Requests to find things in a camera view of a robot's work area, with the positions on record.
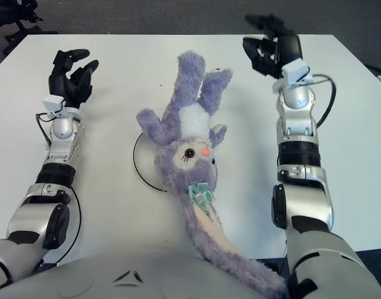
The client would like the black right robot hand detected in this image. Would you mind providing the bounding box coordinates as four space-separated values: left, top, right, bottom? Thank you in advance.
242 14 303 80

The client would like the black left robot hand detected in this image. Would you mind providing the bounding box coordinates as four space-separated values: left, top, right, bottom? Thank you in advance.
48 49 100 110

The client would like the purple plush bunny doll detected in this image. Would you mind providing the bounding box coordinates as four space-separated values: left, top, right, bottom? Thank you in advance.
136 50 288 299

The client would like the white plate with black rim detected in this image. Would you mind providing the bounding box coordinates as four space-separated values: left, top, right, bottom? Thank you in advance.
133 132 169 192

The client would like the white right wrist sensor box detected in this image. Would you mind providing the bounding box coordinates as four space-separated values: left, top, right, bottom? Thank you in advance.
273 59 313 93

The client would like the white wrist sensor box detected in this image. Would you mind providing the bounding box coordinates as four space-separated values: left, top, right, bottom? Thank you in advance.
273 59 313 93
42 95 66 121

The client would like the white left wrist sensor box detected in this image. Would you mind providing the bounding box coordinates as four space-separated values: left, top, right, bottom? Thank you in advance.
42 95 66 121

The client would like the black office chair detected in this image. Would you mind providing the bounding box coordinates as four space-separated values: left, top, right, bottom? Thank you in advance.
0 0 59 55

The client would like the grey robot torso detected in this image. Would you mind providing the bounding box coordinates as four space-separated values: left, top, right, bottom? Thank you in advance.
0 247 266 299

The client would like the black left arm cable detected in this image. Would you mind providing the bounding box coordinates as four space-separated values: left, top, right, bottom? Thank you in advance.
35 112 54 147

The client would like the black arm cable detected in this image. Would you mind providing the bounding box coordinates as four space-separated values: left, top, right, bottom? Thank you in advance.
298 74 337 128
35 112 54 147

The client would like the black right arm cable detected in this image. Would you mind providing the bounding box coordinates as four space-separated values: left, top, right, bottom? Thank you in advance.
298 74 337 128

